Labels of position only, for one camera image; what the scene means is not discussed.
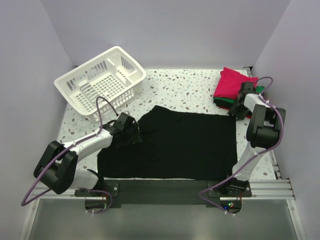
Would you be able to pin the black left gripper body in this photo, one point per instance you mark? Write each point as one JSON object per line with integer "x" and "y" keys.
{"x": 130, "y": 138}

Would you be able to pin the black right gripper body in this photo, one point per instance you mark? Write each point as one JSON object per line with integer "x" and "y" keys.
{"x": 238, "y": 111}

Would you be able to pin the black t shirt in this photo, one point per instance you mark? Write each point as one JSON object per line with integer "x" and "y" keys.
{"x": 223, "y": 103}
{"x": 175, "y": 145}

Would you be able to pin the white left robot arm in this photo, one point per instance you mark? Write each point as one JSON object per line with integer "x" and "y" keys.
{"x": 57, "y": 168}

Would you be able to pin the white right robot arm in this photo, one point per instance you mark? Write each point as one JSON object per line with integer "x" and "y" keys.
{"x": 264, "y": 132}

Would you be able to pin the red folded t shirt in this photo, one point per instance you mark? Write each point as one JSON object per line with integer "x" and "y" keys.
{"x": 249, "y": 114}

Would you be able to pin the black folded t shirt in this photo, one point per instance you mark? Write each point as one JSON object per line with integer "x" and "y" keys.
{"x": 223, "y": 103}

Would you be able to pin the pink folded t shirt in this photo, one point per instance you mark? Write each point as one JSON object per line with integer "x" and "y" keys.
{"x": 230, "y": 82}

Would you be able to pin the green folded t shirt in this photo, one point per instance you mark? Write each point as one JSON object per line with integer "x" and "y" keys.
{"x": 258, "y": 89}

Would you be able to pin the white plastic laundry basket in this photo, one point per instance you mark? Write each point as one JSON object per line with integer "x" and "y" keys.
{"x": 109, "y": 80}

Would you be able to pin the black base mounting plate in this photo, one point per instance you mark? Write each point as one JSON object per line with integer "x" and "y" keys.
{"x": 164, "y": 192}

